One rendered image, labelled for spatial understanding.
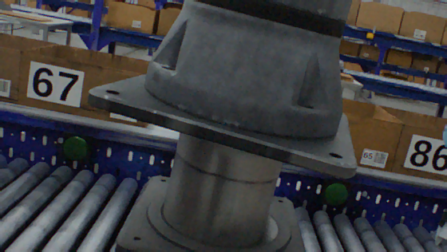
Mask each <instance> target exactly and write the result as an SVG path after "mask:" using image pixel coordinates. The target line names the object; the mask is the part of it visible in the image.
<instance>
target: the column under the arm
mask: <svg viewBox="0 0 447 252"><path fill-rule="evenodd" d="M169 179H170V177H166V176H160V175H156V176H153V177H152V178H151V179H150V180H149V181H148V184H147V185H146V187H145V189H144V191H143V193H142V195H141V196H140V198H139V200H138V202H137V204H136V206H135V207H134V209H133V212H132V214H131V215H130V216H129V219H128V221H127V224H126V225H125V227H124V229H123V231H122V232H121V234H120V236H119V238H118V239H117V244H116V246H115V249H114V252H306V251H305V247H304V244H303V239H302V235H301V232H300V229H299V224H298V221H297V218H296V215H295V210H294V207H293V204H292V202H291V201H289V200H288V199H284V198H280V197H275V196H273V198H272V201H271V206H270V209H269V212H268V216H267V221H266V223H265V227H264V229H263V234H262V236H261V238H260V239H259V240H258V241H257V242H254V243H252V244H251V245H248V246H238V247H230V246H217V245H212V244H209V243H206V242H201V241H199V240H196V239H194V238H190V237H188V236H187V235H185V234H182V233H181V232H179V231H178V230H177V229H175V228H174V227H173V226H172V225H171V224H170V223H169V222H168V221H167V219H166V218H165V217H164V205H165V200H166V197H167V196H166V193H167V189H168V183H169Z"/></svg>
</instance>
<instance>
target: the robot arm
mask: <svg viewBox="0 0 447 252"><path fill-rule="evenodd" d="M352 1H353V0H185V1H184V7H183V9H182V11H181V12H180V15H179V16H178V17H177V18H176V20H175V21H174V22H173V24H172V26H171V28H170V29H169V31H168V32H167V34H166V35H165V37H164V39H163V41H162V42H161V43H160V45H159V47H158V48H157V50H156V52H155V53H154V54H153V56H152V58H151V60H150V61H149V63H148V68H147V73H146V77H145V81H144V87H145V89H146V90H147V91H148V92H149V93H150V94H152V95H153V96H154V97H155V98H157V99H158V100H161V101H163V102H164V103H166V104H169V105H171V106H172V107H174V108H178V109H179V110H182V111H184V112H187V113H190V114H192V115H194V116H198V117H201V118H204V119H206V120H210V121H214V122H216V123H220V124H225V125H227V126H231V128H237V129H240V130H244V131H248V132H254V133H259V134H264V135H268V136H277V137H284V138H292V139H302V140H320V139H326V138H330V137H332V136H335V134H336V133H337V131H338V126H339V124H340V121H341V118H342V111H343V104H342V80H341V68H340V55H339V44H340V41H341V37H342V33H343V30H344V27H345V24H346V20H347V16H348V14H349V11H350V7H351V3H352ZM443 238H444V239H446V240H447V209H446V210H445V212H444V213H443V215H442V217H441V221H440V222H439V227H438V229H437V235H436V239H435V246H436V247H438V246H439V244H440V243H441V241H442V239H443Z"/></svg>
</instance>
